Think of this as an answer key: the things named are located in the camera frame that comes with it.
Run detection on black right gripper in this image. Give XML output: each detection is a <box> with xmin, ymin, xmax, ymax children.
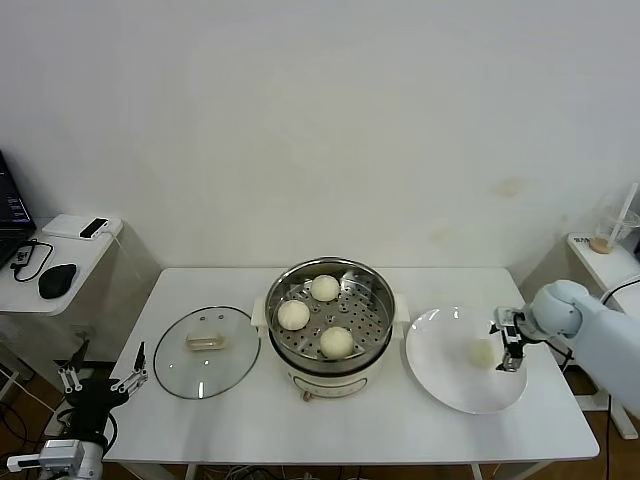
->
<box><xmin>488</xmin><ymin>321</ymin><xmax>527</xmax><ymax>374</ymax></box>

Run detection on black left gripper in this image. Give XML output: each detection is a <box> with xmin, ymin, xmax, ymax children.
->
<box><xmin>56</xmin><ymin>339</ymin><xmax>150</xmax><ymax>444</ymax></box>

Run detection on white steamed baozi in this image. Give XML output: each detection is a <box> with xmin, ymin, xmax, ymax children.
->
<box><xmin>464</xmin><ymin>338</ymin><xmax>497</xmax><ymax>370</ymax></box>
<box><xmin>310</xmin><ymin>274</ymin><xmax>341</xmax><ymax>303</ymax></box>
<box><xmin>319</xmin><ymin>326</ymin><xmax>355</xmax><ymax>360</ymax></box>
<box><xmin>277</xmin><ymin>299</ymin><xmax>311</xmax><ymax>332</ymax></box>

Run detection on round glass pot lid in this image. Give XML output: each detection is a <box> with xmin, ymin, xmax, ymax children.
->
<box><xmin>152</xmin><ymin>306</ymin><xmax>262</xmax><ymax>401</ymax></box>

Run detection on stainless steel steamer basket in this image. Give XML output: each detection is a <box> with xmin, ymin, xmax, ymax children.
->
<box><xmin>264</xmin><ymin>257</ymin><xmax>395</xmax><ymax>369</ymax></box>

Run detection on round white plate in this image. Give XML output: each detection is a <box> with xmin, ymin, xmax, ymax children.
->
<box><xmin>404</xmin><ymin>306</ymin><xmax>529</xmax><ymax>415</ymax></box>

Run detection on black computer mouse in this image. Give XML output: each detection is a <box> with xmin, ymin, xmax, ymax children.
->
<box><xmin>37</xmin><ymin>263</ymin><xmax>79</xmax><ymax>300</ymax></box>

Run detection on white side desk with laptop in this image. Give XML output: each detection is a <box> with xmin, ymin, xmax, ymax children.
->
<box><xmin>0</xmin><ymin>214</ymin><xmax>125</xmax><ymax>439</ymax></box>

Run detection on white side desk with cup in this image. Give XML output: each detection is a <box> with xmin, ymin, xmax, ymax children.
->
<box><xmin>565</xmin><ymin>232</ymin><xmax>640</xmax><ymax>441</ymax></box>

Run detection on clear plastic drink cup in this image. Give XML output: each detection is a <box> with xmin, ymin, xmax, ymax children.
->
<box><xmin>588</xmin><ymin>207</ymin><xmax>640</xmax><ymax>256</ymax></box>

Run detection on small black white device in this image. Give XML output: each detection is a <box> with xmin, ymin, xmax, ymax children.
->
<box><xmin>79</xmin><ymin>218</ymin><xmax>110</xmax><ymax>241</ymax></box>

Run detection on flat white box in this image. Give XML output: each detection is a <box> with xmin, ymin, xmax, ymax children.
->
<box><xmin>42</xmin><ymin>214</ymin><xmax>124</xmax><ymax>242</ymax></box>

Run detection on cream electric cooker pot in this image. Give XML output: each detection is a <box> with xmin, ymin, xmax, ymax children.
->
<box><xmin>251</xmin><ymin>294</ymin><xmax>411</xmax><ymax>404</ymax></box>

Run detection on black laptop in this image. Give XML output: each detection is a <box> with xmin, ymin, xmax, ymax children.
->
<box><xmin>0</xmin><ymin>147</ymin><xmax>39</xmax><ymax>271</ymax></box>

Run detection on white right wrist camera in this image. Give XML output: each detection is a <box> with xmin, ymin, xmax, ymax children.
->
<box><xmin>493</xmin><ymin>307</ymin><xmax>524</xmax><ymax>341</ymax></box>

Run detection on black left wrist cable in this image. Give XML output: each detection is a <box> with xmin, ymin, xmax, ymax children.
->
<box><xmin>53</xmin><ymin>407</ymin><xmax>120</xmax><ymax>447</ymax></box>

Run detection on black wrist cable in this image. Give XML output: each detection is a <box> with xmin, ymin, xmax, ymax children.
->
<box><xmin>543</xmin><ymin>333</ymin><xmax>577</xmax><ymax>375</ymax></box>
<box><xmin>53</xmin><ymin>407</ymin><xmax>120</xmax><ymax>447</ymax></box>

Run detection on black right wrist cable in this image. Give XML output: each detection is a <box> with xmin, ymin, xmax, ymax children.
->
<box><xmin>543</xmin><ymin>333</ymin><xmax>577</xmax><ymax>375</ymax></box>

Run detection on white floor cable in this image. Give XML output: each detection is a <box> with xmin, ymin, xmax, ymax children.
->
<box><xmin>0</xmin><ymin>367</ymin><xmax>64</xmax><ymax>420</ymax></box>

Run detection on black cable with inline connector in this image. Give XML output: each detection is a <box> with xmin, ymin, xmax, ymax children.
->
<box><xmin>562</xmin><ymin>276</ymin><xmax>640</xmax><ymax>480</ymax></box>

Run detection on black adapter with cable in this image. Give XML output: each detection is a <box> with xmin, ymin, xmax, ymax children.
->
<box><xmin>10</xmin><ymin>239</ymin><xmax>55</xmax><ymax>284</ymax></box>

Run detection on cable bundle under table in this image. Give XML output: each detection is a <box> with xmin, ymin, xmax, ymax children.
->
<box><xmin>199</xmin><ymin>464</ymin><xmax>311</xmax><ymax>480</ymax></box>

